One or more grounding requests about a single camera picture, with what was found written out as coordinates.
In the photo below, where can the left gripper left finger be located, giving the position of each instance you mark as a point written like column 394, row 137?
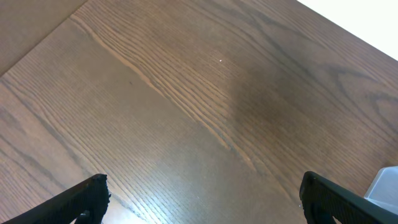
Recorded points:
column 86, row 202

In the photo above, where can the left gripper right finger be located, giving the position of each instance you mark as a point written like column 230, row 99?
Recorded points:
column 323, row 201

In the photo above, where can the clear plastic storage bin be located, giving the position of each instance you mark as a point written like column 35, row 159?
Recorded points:
column 383, row 191

